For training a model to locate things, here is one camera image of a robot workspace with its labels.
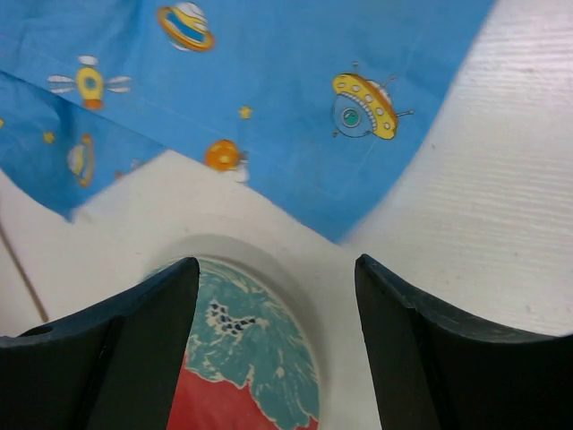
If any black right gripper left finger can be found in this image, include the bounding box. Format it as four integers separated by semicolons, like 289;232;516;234
1;257;200;429

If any blue space print cloth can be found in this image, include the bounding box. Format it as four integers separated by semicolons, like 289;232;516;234
1;1;492;242

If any red and teal plate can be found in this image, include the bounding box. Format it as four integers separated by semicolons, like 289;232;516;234
147;234;328;429

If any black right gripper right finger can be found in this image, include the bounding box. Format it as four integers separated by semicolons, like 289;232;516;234
355;255;572;429

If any copper fork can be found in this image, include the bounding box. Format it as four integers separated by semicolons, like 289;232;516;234
0;225;49;323

